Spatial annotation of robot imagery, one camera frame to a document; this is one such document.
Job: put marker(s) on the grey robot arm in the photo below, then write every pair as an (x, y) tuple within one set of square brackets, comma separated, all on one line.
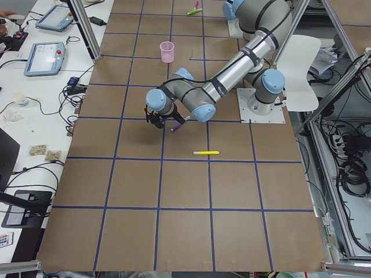
[(266, 16), (160, 102)]

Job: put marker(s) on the purple pen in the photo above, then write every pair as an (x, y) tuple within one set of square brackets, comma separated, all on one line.
[(177, 126)]

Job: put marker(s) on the white chair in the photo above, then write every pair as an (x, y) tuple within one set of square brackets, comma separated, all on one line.
[(294, 62)]

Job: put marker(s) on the near teach pendant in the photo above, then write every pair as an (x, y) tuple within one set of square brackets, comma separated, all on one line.
[(45, 59)]

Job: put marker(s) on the black power adapter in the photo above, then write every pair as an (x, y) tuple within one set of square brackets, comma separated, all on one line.
[(97, 21)]

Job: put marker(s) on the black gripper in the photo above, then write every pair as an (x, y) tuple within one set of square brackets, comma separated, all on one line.
[(174, 114)]

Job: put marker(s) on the teach pendant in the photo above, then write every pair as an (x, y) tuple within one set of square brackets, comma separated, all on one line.
[(57, 18), (45, 59)]

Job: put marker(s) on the pink mesh cup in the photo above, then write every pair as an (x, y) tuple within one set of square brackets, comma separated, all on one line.
[(167, 51)]

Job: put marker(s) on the green pen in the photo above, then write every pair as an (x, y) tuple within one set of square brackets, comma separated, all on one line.
[(194, 11)]

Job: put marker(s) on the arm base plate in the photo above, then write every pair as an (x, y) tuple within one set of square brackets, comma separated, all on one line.
[(234, 29), (252, 111)]

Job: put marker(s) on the black monitor stand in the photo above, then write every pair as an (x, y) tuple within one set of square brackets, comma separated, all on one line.
[(26, 208)]

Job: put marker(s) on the white tape roll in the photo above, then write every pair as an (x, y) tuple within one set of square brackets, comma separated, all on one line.
[(20, 99)]

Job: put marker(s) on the aluminium frame post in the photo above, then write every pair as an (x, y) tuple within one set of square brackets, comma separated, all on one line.
[(83, 23)]

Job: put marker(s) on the remote control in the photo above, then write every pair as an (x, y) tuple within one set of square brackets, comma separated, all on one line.
[(6, 239)]

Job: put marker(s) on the yellow pen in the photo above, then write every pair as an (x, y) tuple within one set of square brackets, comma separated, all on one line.
[(205, 152)]

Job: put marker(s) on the far teach pendant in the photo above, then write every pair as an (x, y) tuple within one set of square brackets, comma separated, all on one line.
[(57, 18)]

